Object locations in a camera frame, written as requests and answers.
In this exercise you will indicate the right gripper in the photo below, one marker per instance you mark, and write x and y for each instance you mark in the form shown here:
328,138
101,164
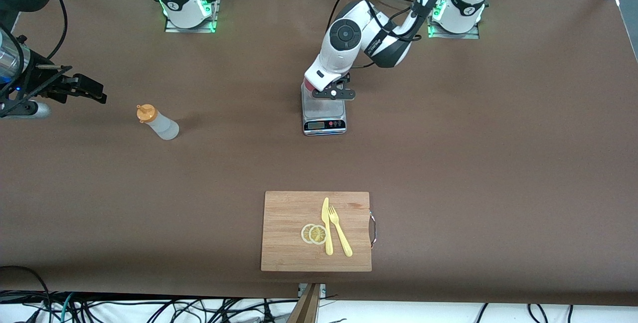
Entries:
42,81

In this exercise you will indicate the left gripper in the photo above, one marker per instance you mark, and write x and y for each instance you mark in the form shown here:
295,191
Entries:
345,80

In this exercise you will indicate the clear sauce bottle orange cap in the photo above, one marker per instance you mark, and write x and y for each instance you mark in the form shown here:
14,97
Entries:
162,126

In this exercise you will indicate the silver digital kitchen scale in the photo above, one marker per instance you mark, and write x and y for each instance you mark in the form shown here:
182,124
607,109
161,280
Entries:
324,113

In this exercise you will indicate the brown table cover mat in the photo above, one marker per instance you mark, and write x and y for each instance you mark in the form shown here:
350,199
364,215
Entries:
448,163

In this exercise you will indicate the lemon slice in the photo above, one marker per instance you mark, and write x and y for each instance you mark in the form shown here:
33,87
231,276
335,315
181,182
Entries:
318,235
304,233

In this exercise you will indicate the yellow plastic knife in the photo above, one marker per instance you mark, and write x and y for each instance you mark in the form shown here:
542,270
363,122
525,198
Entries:
327,238

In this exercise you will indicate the yellow plastic fork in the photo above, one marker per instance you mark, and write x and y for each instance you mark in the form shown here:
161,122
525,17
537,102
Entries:
342,238

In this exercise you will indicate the wooden cutting board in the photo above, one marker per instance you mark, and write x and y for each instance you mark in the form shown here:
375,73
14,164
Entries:
289,243

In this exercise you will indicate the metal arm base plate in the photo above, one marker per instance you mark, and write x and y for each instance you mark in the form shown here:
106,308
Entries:
189,29
453,36

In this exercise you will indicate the small metal bracket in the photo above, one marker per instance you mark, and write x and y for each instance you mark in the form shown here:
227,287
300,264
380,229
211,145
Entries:
323,289

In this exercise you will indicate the wooden post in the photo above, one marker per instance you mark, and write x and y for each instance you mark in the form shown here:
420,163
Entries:
306,308

